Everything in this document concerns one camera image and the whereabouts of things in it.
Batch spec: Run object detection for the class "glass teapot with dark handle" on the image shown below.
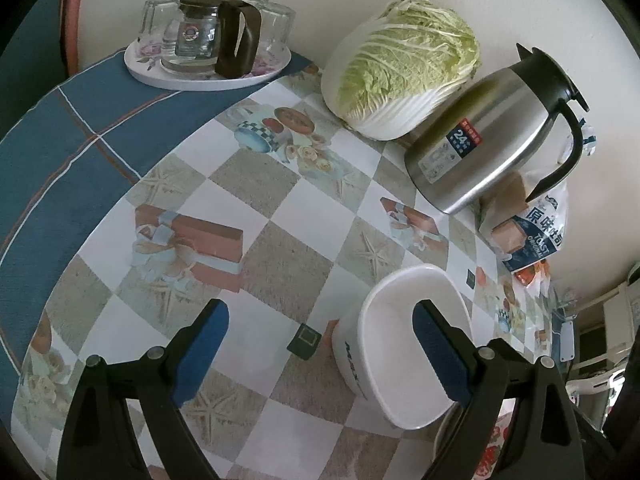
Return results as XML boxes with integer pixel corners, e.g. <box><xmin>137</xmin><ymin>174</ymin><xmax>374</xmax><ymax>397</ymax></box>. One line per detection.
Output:
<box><xmin>160</xmin><ymin>0</ymin><xmax>263</xmax><ymax>81</ymax></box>

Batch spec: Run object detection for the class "clear glass cup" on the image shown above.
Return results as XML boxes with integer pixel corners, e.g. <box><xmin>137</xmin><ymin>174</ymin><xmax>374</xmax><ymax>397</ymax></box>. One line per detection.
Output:
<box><xmin>552</xmin><ymin>287</ymin><xmax>581</xmax><ymax>321</ymax></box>

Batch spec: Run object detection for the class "white square bowl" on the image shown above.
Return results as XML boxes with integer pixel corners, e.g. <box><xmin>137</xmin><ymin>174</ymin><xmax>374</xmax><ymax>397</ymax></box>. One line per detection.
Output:
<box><xmin>330</xmin><ymin>263</ymin><xmax>473</xmax><ymax>430</ymax></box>

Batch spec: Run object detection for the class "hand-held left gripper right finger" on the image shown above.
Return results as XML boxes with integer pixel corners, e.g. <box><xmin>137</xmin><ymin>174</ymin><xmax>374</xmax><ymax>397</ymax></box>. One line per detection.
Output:
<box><xmin>411</xmin><ymin>299</ymin><xmax>586</xmax><ymax>480</ymax></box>

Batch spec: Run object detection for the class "stainless steel thermos jug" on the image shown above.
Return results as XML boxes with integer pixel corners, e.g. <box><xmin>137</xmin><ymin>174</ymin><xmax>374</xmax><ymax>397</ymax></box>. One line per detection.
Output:
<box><xmin>404</xmin><ymin>44</ymin><xmax>591</xmax><ymax>215</ymax></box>

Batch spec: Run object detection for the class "blue striped tablecloth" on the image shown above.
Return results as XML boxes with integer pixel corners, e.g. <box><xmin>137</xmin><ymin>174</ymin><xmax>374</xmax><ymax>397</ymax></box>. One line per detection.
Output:
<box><xmin>0</xmin><ymin>47</ymin><xmax>323</xmax><ymax>361</ymax></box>

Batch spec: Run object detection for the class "red rimmed white bowl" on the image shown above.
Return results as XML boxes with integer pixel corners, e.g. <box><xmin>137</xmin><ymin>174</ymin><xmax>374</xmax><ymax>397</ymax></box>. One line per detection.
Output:
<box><xmin>432</xmin><ymin>400</ymin><xmax>503</xmax><ymax>480</ymax></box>

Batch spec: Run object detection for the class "napa cabbage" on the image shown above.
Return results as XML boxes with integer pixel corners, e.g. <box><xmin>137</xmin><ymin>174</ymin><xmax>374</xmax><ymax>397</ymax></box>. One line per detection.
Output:
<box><xmin>321</xmin><ymin>0</ymin><xmax>482</xmax><ymax>141</ymax></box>

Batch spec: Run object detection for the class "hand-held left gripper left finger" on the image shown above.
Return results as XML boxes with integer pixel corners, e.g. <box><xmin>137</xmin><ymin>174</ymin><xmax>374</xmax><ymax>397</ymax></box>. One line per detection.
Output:
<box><xmin>57</xmin><ymin>299</ymin><xmax>231</xmax><ymax>480</ymax></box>

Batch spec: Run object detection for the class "orange snack packet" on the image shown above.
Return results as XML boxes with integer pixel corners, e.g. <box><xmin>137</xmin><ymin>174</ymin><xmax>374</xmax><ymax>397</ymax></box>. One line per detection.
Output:
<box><xmin>515</xmin><ymin>265</ymin><xmax>551</xmax><ymax>291</ymax></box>

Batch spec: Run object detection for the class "bagged sliced bread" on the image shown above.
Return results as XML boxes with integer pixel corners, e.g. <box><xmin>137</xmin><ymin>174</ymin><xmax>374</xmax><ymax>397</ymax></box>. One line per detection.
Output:
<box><xmin>479</xmin><ymin>120</ymin><xmax>598</xmax><ymax>273</ymax></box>

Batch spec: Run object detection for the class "white floral oval tray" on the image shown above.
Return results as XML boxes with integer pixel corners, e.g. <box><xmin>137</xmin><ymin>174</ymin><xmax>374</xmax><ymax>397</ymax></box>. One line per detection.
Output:
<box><xmin>124</xmin><ymin>40</ymin><xmax>293</xmax><ymax>92</ymax></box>

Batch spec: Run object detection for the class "white power adapter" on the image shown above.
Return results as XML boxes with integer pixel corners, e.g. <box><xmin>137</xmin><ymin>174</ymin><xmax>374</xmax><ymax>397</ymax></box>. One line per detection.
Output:
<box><xmin>559</xmin><ymin>321</ymin><xmax>576</xmax><ymax>362</ymax></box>

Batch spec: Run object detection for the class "pink rimmed chair back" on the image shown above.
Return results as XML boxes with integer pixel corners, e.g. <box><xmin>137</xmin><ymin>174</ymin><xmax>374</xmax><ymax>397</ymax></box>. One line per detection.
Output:
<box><xmin>20</xmin><ymin>0</ymin><xmax>90</xmax><ymax>76</ymax></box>

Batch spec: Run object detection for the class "checkered printed table cover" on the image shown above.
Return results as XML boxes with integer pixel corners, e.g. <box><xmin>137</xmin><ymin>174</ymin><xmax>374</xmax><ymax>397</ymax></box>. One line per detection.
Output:
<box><xmin>10</xmin><ymin>62</ymin><xmax>566</xmax><ymax>480</ymax></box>

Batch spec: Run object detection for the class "white plastic rack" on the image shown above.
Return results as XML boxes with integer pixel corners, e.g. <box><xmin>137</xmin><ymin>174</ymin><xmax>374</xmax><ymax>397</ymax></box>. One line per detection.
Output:
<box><xmin>565</xmin><ymin>270</ymin><xmax>640</xmax><ymax>411</ymax></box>

